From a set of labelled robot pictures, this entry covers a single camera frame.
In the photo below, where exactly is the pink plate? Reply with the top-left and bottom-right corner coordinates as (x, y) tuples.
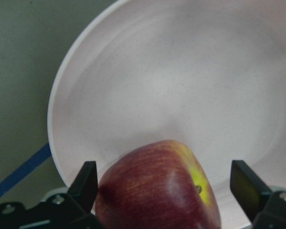
(48, 0), (286, 229)

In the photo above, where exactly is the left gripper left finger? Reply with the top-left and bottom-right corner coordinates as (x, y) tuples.
(0, 161), (104, 229)

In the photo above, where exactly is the red apple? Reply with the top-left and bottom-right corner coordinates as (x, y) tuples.
(95, 140), (222, 229)

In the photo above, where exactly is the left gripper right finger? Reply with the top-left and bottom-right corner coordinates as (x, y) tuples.
(230, 160), (286, 229)

